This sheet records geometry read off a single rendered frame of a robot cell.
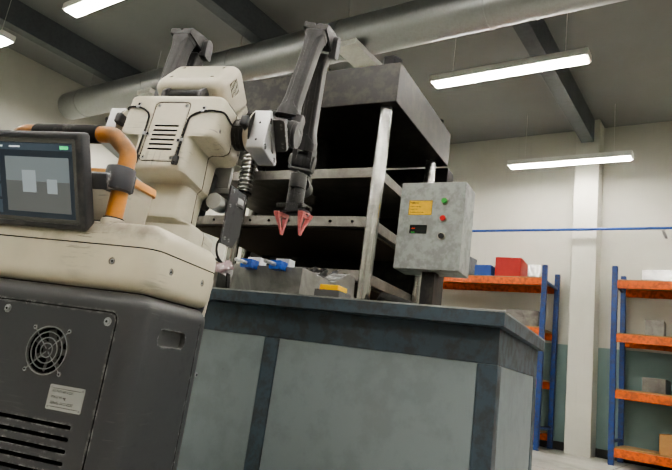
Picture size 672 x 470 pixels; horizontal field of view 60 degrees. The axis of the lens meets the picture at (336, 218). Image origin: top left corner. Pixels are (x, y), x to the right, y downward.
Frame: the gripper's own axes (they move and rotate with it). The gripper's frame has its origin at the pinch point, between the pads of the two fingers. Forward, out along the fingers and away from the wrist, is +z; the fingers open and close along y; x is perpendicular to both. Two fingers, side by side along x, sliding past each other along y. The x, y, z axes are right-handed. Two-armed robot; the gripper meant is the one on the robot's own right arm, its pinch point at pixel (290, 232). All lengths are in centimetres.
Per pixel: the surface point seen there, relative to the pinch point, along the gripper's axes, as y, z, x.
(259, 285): 6.2, 18.0, 3.8
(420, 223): -13, -24, -85
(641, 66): -97, -309, -518
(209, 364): 18.3, 43.9, 6.6
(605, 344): -63, -8, -665
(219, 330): 16.8, 33.3, 6.3
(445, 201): -24, -34, -84
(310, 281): -8.6, 14.9, -2.1
